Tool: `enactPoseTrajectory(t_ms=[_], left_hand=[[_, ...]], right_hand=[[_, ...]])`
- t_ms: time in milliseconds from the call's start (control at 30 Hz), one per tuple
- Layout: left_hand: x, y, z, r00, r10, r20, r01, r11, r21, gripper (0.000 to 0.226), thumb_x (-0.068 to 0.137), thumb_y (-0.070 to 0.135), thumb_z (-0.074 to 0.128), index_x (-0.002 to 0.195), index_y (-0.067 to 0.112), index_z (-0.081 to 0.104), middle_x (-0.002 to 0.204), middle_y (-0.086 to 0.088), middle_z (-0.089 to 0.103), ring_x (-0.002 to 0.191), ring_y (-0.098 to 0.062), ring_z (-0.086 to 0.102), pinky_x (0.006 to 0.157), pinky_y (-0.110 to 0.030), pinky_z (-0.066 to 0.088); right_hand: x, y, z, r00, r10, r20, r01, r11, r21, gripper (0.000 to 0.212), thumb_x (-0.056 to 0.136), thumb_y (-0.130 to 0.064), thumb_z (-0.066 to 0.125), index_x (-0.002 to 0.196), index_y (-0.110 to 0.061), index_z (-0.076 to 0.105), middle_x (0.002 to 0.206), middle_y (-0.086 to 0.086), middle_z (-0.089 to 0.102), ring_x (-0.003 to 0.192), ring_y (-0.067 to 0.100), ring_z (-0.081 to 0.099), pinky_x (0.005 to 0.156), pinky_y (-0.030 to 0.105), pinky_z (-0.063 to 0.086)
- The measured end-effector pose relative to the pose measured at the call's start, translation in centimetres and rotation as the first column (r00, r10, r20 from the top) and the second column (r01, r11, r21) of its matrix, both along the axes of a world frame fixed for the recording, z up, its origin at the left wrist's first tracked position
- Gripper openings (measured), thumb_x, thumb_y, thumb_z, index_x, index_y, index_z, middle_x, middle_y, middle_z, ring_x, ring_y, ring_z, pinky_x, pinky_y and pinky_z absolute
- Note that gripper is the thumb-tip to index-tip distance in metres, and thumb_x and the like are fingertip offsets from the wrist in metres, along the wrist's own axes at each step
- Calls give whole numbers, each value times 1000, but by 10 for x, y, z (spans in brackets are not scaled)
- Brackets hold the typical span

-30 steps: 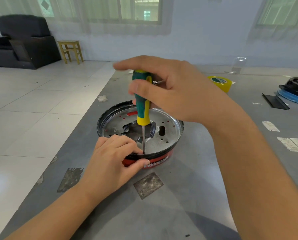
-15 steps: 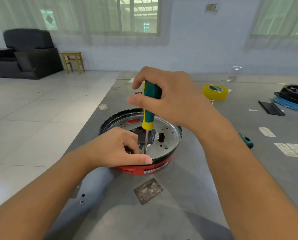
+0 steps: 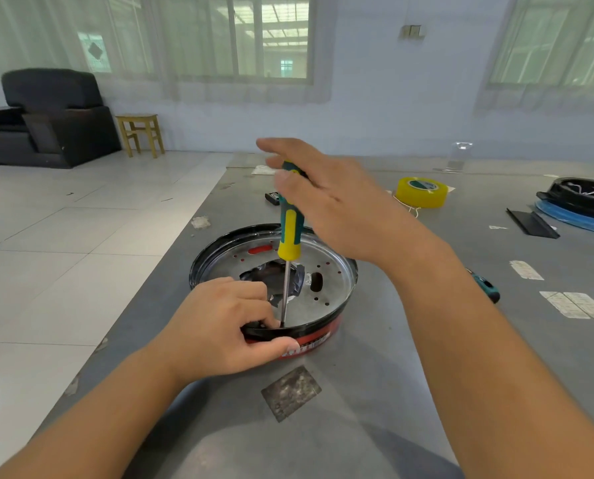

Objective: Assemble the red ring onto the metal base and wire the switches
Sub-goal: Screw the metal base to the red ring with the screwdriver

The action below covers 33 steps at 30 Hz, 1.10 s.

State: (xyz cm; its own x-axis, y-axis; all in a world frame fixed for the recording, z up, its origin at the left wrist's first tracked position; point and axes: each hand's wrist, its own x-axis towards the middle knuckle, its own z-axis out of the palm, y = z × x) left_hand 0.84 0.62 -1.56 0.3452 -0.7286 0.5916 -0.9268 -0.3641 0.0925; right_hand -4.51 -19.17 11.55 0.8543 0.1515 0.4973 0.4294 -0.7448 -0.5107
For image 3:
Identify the narrow window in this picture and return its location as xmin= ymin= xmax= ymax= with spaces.
xmin=488 ymin=0 xmax=594 ymax=88

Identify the narrow sheer curtain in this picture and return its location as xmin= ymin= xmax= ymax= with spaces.
xmin=474 ymin=0 xmax=594 ymax=115

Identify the person's left forearm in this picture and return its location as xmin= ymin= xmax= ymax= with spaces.
xmin=0 ymin=341 xmax=218 ymax=479

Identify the wooden stool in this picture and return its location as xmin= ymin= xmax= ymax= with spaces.
xmin=115 ymin=114 xmax=166 ymax=159

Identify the red plastic ring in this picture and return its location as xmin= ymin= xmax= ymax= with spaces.
xmin=246 ymin=243 xmax=343 ymax=361

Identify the white yellow wires bundle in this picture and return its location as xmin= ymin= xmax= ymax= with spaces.
xmin=391 ymin=192 xmax=422 ymax=219

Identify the yellow tape roll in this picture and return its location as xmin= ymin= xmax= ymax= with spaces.
xmin=394 ymin=177 xmax=450 ymax=210

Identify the black round housing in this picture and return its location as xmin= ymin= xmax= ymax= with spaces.
xmin=535 ymin=177 xmax=594 ymax=224

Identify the black flat plate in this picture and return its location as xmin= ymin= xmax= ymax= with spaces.
xmin=506 ymin=208 xmax=561 ymax=240

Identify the wide sheer curtain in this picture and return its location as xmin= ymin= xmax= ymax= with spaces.
xmin=0 ymin=0 xmax=340 ymax=105

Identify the black metal round plate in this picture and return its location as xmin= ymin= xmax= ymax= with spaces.
xmin=188 ymin=224 xmax=359 ymax=343

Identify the wide window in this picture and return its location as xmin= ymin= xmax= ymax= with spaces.
xmin=77 ymin=0 xmax=315 ymax=84

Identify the dark green black screwdriver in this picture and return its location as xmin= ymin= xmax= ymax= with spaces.
xmin=466 ymin=267 xmax=501 ymax=305

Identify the person's left hand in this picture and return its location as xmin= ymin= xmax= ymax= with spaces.
xmin=146 ymin=277 xmax=301 ymax=391

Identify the clear acrylic stand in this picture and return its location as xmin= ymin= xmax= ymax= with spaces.
xmin=432 ymin=141 xmax=475 ymax=174

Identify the blue plastic ring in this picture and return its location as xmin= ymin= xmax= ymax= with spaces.
xmin=535 ymin=199 xmax=594 ymax=237

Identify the black armchair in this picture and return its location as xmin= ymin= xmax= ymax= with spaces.
xmin=0 ymin=68 xmax=122 ymax=169

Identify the person's right forearm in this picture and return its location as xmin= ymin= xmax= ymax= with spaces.
xmin=391 ymin=243 xmax=594 ymax=479

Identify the green yellow handle screwdriver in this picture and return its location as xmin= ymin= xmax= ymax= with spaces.
xmin=276 ymin=162 xmax=309 ymax=329

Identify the person's right hand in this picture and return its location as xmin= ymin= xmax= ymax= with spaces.
xmin=255 ymin=137 xmax=461 ymax=283

